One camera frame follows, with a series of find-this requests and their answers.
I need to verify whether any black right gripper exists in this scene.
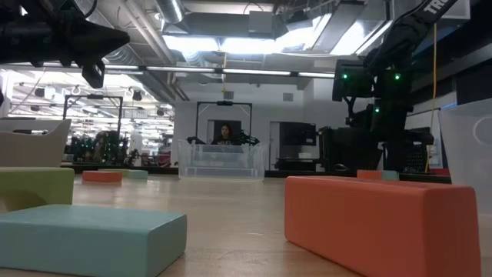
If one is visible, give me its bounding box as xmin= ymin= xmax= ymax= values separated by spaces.
xmin=364 ymin=105 xmax=409 ymax=172

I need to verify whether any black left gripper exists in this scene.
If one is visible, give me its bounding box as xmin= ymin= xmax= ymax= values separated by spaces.
xmin=0 ymin=0 xmax=131 ymax=89

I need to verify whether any orange rectangular block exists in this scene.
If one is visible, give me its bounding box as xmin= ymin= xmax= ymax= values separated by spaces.
xmin=356 ymin=169 xmax=384 ymax=180
xmin=81 ymin=170 xmax=124 ymax=184
xmin=284 ymin=175 xmax=482 ymax=277

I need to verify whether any black perforated rack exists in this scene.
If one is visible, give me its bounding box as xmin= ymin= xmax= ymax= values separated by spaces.
xmin=401 ymin=128 xmax=435 ymax=173

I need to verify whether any black cabinet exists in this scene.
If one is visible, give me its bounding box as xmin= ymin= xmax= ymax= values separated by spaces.
xmin=317 ymin=125 xmax=368 ymax=173

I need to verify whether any clear plastic bin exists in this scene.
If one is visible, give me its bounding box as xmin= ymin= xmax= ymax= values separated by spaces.
xmin=437 ymin=98 xmax=492 ymax=216
xmin=177 ymin=139 xmax=267 ymax=182

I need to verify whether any black monitor panel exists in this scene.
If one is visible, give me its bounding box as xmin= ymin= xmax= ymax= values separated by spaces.
xmin=279 ymin=122 xmax=317 ymax=148

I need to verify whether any grey plastic bin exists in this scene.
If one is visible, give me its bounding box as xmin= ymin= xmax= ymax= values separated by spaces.
xmin=0 ymin=118 xmax=73 ymax=169

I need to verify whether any person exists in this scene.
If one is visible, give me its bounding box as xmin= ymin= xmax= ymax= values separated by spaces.
xmin=210 ymin=122 xmax=242 ymax=146

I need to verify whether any long ceiling light bar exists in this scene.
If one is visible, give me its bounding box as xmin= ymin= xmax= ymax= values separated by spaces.
xmin=101 ymin=64 xmax=336 ymax=80

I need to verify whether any black gantry frame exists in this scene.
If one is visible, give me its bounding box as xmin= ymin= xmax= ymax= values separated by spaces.
xmin=194 ymin=100 xmax=254 ymax=146
xmin=62 ymin=94 xmax=125 ymax=135

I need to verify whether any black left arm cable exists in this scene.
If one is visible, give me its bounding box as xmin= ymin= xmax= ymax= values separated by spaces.
xmin=78 ymin=0 xmax=99 ymax=19

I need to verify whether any silver ventilation duct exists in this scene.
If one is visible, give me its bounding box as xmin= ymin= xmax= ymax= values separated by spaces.
xmin=153 ymin=0 xmax=186 ymax=25

